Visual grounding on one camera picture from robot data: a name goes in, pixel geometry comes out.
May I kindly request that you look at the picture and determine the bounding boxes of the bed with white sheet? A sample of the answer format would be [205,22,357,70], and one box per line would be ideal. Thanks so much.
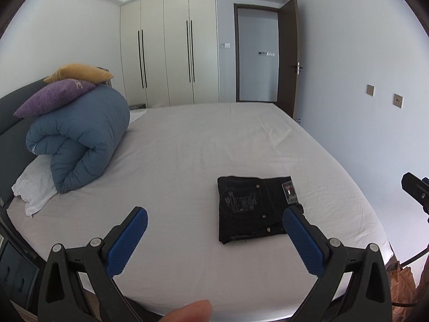
[6,102,393,317]

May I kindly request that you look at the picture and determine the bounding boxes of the dark nightstand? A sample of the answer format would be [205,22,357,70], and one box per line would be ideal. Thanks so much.
[0,233,41,311]

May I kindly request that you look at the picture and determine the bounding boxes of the black cable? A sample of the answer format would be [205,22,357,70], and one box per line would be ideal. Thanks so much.
[390,244,429,266]

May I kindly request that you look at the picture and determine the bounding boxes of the rolled blue duvet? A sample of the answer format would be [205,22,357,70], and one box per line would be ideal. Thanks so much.
[26,83,131,194]

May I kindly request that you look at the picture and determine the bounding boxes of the purple pillow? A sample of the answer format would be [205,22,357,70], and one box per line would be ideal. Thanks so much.
[13,78,97,119]

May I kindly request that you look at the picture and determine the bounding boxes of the dark grey headboard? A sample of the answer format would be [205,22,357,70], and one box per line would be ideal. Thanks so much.
[0,78,47,205]

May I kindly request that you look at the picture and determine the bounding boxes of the orange bag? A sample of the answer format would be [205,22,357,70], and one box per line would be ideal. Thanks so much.
[388,259,423,306]

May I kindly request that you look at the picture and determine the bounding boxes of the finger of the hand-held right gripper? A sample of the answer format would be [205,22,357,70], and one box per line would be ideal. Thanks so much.
[401,172,429,216]

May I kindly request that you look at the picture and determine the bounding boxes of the cream wardrobe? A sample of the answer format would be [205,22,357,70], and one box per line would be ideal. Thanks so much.
[120,0,220,109]

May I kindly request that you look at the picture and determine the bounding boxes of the black denim pants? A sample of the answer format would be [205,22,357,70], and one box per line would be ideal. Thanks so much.
[217,175,304,245]

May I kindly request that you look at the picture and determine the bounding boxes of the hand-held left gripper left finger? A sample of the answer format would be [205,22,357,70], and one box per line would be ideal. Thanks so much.
[38,206,149,322]

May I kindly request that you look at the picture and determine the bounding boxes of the dark door frame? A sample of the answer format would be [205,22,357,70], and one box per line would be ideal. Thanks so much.
[233,3,280,103]

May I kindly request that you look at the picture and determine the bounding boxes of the yellow pillow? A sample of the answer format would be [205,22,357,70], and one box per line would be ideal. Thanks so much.
[43,63,114,84]

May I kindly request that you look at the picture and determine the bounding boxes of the white pillow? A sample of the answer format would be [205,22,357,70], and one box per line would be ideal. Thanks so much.
[11,155,58,217]
[129,108,149,124]

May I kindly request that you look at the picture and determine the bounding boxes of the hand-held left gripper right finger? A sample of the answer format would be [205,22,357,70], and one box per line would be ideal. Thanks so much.
[283,206,393,322]

